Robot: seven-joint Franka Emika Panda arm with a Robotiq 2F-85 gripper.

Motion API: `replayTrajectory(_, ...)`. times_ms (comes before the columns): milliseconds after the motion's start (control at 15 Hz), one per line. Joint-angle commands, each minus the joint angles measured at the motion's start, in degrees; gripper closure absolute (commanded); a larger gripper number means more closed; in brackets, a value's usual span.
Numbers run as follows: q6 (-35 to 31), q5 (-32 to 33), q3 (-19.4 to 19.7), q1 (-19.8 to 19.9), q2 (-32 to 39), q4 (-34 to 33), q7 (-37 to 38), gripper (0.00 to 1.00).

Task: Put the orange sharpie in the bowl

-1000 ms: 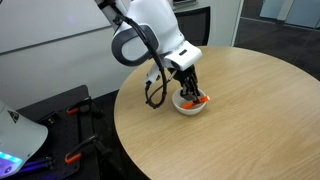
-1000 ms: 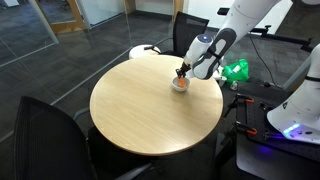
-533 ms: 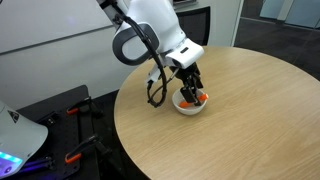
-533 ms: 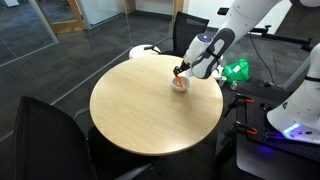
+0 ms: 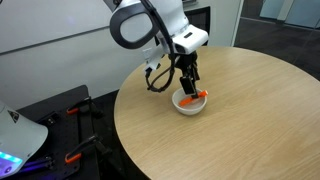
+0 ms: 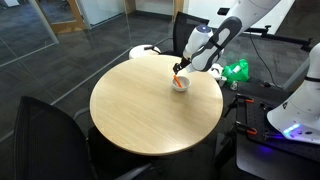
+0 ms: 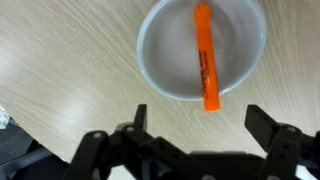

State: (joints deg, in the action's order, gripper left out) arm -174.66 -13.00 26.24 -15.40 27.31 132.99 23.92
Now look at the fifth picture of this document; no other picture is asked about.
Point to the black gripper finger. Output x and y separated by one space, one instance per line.
187 86
196 74

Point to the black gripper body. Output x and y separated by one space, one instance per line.
187 65

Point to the orange carrot toy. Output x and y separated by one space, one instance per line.
186 100

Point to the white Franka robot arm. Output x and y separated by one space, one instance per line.
166 16

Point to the white ceramic bowl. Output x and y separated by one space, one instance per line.
190 109

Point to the black breadboard mounting plate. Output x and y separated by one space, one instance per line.
66 130

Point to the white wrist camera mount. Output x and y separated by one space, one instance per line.
152 61

